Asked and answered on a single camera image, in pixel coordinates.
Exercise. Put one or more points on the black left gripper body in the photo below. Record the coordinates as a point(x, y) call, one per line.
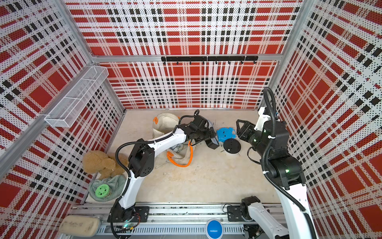
point(204, 134)

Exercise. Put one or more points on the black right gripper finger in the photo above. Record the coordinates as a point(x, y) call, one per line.
point(244, 124)
point(245, 133)

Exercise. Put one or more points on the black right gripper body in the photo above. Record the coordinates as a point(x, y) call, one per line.
point(254, 140)

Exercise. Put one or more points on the bright blue round alarm clock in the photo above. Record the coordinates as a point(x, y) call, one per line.
point(226, 133)

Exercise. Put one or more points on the white round clock black back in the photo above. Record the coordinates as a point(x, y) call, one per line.
point(232, 146)

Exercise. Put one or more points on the beige canvas bag orange handles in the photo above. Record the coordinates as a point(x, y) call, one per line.
point(168, 138)

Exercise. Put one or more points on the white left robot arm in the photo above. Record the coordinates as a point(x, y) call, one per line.
point(142, 158)

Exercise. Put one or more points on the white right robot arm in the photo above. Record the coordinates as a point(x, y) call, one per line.
point(269, 137)

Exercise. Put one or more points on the blue round button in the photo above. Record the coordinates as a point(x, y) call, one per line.
point(214, 229)

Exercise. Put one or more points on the grey green cloth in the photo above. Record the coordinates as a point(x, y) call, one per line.
point(116, 184)

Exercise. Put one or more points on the tan plush toy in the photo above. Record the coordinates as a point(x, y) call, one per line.
point(98, 162)

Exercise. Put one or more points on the green round tape roll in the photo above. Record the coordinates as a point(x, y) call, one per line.
point(103, 191)

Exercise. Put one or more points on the beige sponge block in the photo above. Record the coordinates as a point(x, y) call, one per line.
point(79, 226)

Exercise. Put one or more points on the black wall hook rail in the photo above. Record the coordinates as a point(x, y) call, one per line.
point(209, 58)

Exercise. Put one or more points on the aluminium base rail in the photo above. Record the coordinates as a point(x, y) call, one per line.
point(178, 220)

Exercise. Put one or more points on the white wire mesh shelf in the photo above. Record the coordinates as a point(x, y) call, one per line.
point(66, 112)

